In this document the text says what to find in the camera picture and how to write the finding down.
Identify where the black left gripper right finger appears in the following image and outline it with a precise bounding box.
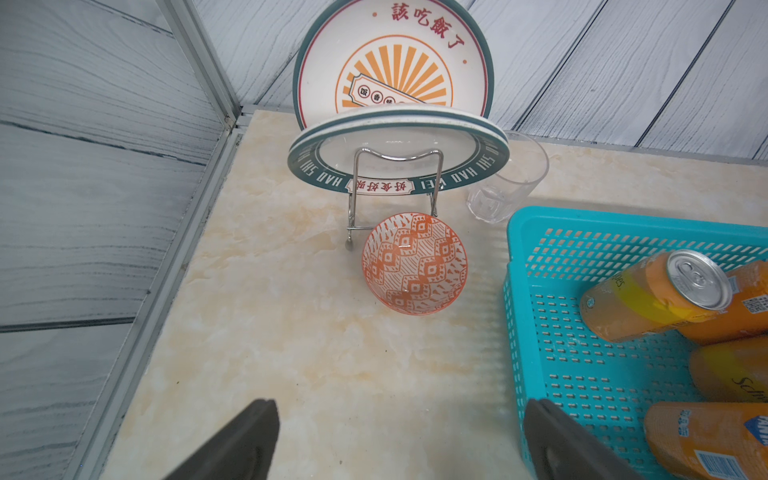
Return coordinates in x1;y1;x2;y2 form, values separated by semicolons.
523;399;642;480

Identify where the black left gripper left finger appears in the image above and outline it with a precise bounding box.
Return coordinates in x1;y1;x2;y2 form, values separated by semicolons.
166;399;280;480

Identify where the teal plastic basket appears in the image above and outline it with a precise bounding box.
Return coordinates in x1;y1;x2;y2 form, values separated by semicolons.
503;206;767;479

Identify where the orange soda can front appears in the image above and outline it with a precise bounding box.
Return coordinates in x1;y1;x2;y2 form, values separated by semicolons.
644;402;767;479

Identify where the orange soda can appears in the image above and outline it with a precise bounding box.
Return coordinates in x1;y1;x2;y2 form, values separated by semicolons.
679;260;767;345
644;402;767;479
689;335;767;403
580;249;733;343

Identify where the orange soda can middle right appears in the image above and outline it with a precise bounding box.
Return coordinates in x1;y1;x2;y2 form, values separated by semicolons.
689;335;767;403

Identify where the orange soda can back left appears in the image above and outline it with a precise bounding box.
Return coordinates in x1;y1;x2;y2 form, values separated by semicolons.
580;249;733;343

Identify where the orange soda can back right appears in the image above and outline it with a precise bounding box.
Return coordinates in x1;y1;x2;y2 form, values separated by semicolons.
679;260;767;345

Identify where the orange patterned bowl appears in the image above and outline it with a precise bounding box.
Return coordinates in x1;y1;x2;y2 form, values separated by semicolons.
362;212;469;315

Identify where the clear drinking glass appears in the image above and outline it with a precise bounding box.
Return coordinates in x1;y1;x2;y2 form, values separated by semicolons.
466;131;550;224

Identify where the green rimmed flat plate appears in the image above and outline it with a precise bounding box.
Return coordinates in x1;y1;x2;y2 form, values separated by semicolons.
287;104;510;196

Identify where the upright plate with sunburst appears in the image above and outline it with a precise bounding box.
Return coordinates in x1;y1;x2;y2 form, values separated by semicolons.
292;1;495;128

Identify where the metal wire plate rack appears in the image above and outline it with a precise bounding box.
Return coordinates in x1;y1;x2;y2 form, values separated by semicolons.
345;147;444;251

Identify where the left aluminium frame post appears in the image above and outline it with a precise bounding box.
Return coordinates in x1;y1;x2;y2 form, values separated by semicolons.
156;0;242;130

